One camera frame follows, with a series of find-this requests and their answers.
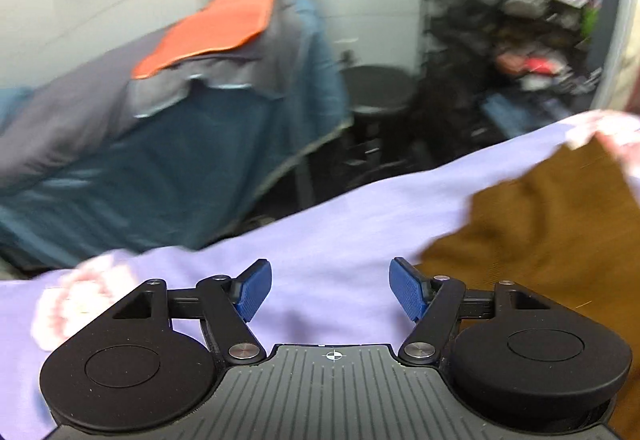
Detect brown knit sweater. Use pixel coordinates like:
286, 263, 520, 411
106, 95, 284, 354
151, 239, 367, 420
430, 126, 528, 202
414, 136, 640, 440

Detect round black stool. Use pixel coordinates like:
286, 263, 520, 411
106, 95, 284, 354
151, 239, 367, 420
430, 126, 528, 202
341, 65, 416, 176

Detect black metal storage rack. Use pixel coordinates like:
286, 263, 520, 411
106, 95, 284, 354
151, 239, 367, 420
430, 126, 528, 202
416, 0, 601, 164

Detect purple floral bed sheet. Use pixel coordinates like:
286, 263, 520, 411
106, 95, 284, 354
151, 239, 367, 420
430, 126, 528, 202
1, 110, 639, 439

